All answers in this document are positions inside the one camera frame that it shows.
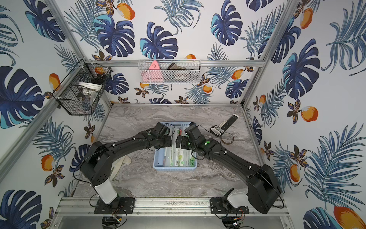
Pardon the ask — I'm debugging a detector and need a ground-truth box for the tape ring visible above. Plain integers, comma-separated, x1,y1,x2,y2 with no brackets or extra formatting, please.
221,132,235,145

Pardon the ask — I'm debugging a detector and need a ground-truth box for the plastic wrap roll green label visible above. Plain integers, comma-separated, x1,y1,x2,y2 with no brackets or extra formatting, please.
179,149,189,167

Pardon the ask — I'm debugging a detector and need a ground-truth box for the black wire wall basket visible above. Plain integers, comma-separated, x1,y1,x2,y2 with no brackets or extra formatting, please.
52,59,113,115

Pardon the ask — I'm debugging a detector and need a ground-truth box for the white wire wall shelf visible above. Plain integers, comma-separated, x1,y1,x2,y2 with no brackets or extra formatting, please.
138,59,202,85

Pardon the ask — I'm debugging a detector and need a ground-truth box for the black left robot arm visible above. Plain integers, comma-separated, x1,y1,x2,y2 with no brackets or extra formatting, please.
79,123,173,205

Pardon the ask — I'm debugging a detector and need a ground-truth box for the beige cloth pouch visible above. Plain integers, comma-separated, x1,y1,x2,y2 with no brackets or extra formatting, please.
109,156,131,181

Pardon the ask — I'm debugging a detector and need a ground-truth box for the pink triangular item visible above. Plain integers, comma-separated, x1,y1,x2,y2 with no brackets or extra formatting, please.
142,60,164,84

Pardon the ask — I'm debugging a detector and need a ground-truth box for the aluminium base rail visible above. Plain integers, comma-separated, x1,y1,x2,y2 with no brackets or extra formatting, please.
55,197,289,217

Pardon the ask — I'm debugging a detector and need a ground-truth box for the black handheld remote tool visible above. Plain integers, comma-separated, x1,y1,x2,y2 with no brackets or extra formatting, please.
209,114,239,137

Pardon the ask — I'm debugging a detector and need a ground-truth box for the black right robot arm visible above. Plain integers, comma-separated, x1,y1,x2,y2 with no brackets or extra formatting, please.
175,123,282,214

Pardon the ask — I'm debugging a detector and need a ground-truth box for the light blue perforated plastic basket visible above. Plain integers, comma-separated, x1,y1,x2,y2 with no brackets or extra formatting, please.
153,121,197,171

